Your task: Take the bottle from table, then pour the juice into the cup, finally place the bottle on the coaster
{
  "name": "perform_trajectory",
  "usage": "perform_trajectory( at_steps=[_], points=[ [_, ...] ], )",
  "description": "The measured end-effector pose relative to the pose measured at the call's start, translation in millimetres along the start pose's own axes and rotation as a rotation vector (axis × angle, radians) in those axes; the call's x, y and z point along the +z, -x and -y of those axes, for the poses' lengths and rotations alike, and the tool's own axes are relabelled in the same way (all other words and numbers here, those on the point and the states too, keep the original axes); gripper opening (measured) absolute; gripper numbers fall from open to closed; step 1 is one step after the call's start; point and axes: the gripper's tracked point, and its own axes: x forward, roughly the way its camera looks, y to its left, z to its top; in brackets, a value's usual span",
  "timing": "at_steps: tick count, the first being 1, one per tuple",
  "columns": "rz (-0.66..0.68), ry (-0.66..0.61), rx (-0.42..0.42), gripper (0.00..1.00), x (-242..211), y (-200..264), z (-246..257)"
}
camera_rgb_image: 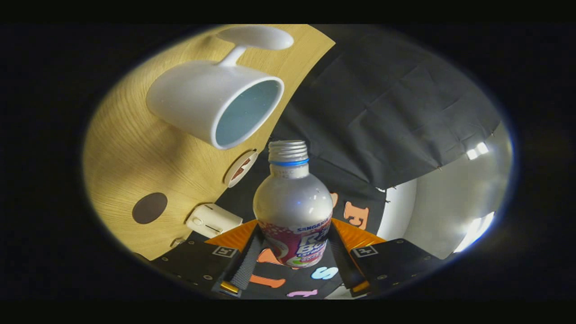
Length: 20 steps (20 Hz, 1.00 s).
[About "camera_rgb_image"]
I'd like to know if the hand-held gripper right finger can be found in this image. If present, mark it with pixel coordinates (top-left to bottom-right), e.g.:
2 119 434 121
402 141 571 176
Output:
328 217 444 297

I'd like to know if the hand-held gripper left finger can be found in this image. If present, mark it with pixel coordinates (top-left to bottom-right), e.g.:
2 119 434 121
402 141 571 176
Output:
151 219 265 297

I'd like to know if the dark round coaster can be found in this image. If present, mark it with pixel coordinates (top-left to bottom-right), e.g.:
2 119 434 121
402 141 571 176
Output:
132 193 168 225

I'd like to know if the silver juice bottle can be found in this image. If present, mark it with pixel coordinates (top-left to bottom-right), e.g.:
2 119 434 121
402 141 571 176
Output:
253 140 333 268

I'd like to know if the white cup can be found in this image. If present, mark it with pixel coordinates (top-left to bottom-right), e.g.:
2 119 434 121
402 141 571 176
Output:
146 25 294 150

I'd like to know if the white toaster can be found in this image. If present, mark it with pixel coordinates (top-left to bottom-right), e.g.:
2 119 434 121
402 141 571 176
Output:
186 203 243 239

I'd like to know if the wide ceiling light panel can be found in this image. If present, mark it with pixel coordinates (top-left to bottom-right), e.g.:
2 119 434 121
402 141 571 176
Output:
454 211 495 253

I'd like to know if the white round plate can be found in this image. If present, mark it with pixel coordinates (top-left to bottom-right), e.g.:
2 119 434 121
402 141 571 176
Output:
224 151 259 188

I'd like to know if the wooden table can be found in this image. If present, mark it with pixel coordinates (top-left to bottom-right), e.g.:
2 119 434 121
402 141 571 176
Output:
82 24 336 261

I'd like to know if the striped ceiling light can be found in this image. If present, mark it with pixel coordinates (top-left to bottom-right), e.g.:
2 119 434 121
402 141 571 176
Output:
466 142 490 160

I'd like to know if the black backdrop cloth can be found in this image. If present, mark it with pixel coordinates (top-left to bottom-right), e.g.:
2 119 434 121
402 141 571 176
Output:
189 24 501 298

